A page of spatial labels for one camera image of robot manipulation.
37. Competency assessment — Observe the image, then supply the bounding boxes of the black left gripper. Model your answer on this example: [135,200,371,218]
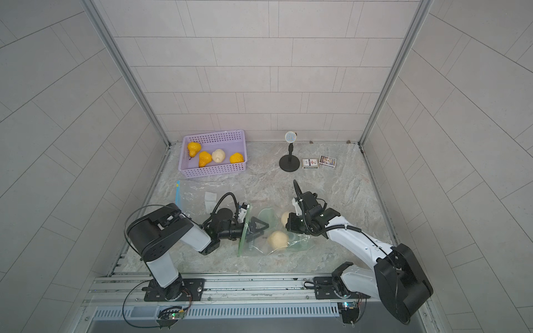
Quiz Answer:
[218,218,269,244]

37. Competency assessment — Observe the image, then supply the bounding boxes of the pale round fruit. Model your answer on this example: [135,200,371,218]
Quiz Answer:
[211,148,226,163]
[281,212,291,228]
[267,231,289,251]

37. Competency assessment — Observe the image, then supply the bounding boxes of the green zip-top bag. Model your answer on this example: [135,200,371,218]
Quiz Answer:
[237,208,315,258]

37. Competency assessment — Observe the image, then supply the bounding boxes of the blue zip-top bag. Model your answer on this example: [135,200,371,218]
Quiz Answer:
[175,180,247,225]

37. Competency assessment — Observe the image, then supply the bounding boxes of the yellow pear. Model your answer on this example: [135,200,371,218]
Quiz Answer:
[229,153,244,164]
[187,142,202,160]
[198,151,212,168]

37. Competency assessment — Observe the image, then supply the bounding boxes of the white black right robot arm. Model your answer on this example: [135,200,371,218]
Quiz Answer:
[285,187,434,325]

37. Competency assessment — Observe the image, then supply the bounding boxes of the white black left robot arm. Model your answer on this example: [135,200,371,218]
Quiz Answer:
[125,203,269,302]

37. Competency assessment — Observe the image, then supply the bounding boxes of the black microphone stand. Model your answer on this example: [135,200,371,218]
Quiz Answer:
[279,143,300,172]

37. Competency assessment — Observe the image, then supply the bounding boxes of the white gold card box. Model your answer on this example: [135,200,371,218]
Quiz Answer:
[302,158,319,169]

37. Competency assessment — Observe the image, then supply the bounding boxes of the purple plastic basket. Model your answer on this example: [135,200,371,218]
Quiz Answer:
[178,130,247,178]

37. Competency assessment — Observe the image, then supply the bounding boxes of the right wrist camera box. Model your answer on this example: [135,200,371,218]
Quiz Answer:
[291,198,302,216]

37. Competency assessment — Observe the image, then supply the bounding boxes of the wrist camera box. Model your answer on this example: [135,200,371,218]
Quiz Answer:
[237,203,249,223]
[291,198,302,216]

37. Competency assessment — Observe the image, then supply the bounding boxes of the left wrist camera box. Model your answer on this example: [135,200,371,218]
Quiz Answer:
[237,203,249,223]

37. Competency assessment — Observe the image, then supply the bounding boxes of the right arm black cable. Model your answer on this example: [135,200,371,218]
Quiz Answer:
[293,180,392,259]

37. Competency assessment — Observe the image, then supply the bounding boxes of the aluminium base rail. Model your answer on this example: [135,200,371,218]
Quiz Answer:
[82,272,434,321]

